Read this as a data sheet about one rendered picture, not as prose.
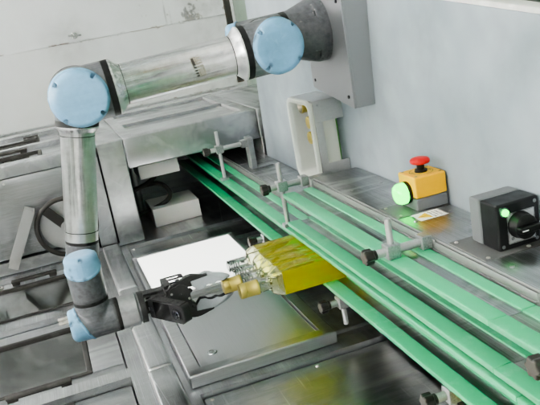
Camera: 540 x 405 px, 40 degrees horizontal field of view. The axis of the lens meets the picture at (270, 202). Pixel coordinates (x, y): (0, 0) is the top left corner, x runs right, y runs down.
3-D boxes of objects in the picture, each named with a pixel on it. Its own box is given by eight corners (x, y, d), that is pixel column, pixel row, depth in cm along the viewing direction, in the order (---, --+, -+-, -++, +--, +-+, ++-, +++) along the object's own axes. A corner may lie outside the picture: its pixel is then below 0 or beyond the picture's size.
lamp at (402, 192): (403, 200, 151) (390, 203, 151) (400, 179, 150) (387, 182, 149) (414, 205, 147) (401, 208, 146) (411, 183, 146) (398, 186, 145)
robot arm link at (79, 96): (281, 11, 167) (39, 72, 155) (303, 10, 153) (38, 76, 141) (293, 63, 170) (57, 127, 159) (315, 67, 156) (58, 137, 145)
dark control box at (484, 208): (513, 227, 129) (472, 240, 127) (509, 184, 127) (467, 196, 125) (544, 239, 122) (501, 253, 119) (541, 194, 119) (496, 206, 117)
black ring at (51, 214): (104, 244, 261) (42, 260, 255) (89, 186, 255) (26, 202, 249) (105, 247, 256) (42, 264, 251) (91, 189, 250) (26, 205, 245)
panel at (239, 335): (232, 239, 249) (132, 266, 240) (231, 231, 248) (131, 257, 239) (338, 342, 165) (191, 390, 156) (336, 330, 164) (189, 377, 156)
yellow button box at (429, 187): (432, 195, 155) (401, 204, 153) (428, 161, 153) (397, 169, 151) (451, 202, 148) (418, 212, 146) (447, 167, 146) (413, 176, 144)
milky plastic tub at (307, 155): (325, 168, 211) (297, 175, 209) (313, 90, 205) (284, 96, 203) (351, 178, 195) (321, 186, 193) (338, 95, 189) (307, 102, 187)
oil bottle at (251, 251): (323, 246, 190) (245, 268, 185) (320, 226, 189) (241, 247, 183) (332, 252, 185) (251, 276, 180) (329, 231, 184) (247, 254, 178)
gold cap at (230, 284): (240, 286, 172) (222, 291, 171) (237, 272, 171) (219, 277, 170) (244, 291, 168) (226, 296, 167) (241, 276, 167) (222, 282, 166)
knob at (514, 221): (532, 233, 121) (546, 239, 118) (509, 240, 120) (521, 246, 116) (529, 207, 120) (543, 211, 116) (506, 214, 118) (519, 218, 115)
